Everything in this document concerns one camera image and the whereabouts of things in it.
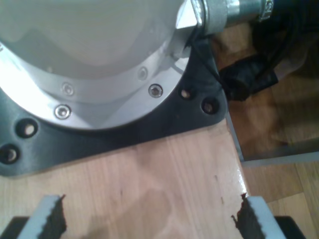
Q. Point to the grey metal frame bar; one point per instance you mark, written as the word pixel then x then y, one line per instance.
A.
pixel 274 156

